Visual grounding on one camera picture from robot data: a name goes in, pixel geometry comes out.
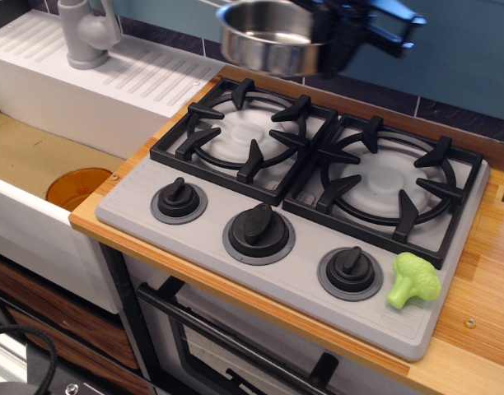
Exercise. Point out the black middle stove knob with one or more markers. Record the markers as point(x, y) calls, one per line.
point(259, 236)

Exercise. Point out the black stove knob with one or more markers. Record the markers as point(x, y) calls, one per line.
point(350, 274)
point(259, 236)
point(179, 203)

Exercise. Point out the white toy sink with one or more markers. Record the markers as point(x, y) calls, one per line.
point(55, 118)

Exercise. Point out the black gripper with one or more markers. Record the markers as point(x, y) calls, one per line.
point(344, 26)

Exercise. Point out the black left burner grate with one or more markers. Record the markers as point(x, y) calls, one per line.
point(245, 138)

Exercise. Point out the oven door with black handle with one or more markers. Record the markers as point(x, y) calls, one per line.
point(219, 348)

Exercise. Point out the grey toy stove top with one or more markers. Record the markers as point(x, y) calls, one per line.
point(293, 280)

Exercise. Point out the orange plastic plate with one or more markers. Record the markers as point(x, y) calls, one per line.
point(71, 189)

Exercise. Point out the black left stove knob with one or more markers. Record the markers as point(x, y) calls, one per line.
point(179, 203)

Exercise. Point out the green toy cauliflower floret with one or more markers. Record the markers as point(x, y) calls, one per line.
point(414, 277)

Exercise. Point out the black right stove knob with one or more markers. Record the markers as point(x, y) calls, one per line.
point(350, 274)

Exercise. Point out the black burner grate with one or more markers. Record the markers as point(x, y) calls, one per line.
point(392, 189)
point(245, 138)

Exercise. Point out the wooden drawer fronts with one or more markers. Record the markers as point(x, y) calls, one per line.
point(86, 337)

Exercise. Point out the stainless steel pot with handle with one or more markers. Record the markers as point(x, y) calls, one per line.
point(272, 37)

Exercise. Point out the black right burner grate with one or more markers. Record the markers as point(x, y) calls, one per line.
point(392, 189)

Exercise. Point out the grey toy faucet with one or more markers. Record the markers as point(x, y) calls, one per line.
point(88, 37)

